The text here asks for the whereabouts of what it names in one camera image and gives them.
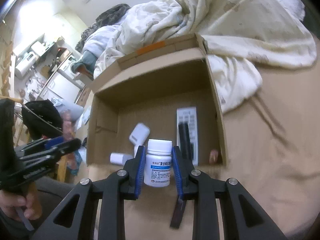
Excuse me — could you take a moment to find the white pill bottle blue label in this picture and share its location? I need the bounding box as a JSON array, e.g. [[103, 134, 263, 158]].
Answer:
[[144, 139, 172, 187]]

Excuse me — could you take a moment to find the black flashlight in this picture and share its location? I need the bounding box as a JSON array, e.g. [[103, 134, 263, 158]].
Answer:
[[178, 122, 194, 160]]

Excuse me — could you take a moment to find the person's left hand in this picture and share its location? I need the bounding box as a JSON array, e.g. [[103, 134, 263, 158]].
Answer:
[[1, 183, 42, 221]]

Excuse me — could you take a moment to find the white charger adapter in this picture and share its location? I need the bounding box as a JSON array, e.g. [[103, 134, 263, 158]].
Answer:
[[110, 152, 133, 166]]

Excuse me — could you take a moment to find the pink gua sha stone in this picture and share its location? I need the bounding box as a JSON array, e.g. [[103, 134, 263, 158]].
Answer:
[[209, 150, 220, 165]]

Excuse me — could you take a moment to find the black rectangular stick device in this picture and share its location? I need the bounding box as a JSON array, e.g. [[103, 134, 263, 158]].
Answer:
[[170, 197, 187, 229]]

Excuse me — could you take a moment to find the white earbuds case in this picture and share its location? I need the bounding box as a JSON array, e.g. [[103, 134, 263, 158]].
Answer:
[[129, 122, 150, 146]]

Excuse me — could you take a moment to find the white remote control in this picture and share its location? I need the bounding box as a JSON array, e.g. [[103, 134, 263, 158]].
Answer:
[[176, 107, 199, 165]]

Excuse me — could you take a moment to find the brown cardboard box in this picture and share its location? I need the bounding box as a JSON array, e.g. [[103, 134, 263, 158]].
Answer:
[[87, 34, 228, 166]]

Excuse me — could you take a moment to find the tan bed blanket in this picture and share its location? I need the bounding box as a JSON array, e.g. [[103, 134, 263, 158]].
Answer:
[[87, 62, 320, 238]]

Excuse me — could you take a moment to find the white washing machine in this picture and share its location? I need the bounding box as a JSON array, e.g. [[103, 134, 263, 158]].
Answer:
[[57, 55, 77, 80]]

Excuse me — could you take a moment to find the teal green cloth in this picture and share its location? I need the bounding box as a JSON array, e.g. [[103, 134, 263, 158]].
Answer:
[[71, 50, 98, 80]]

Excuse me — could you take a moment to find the cream white duvet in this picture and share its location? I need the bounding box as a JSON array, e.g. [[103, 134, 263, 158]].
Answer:
[[82, 0, 317, 112]]

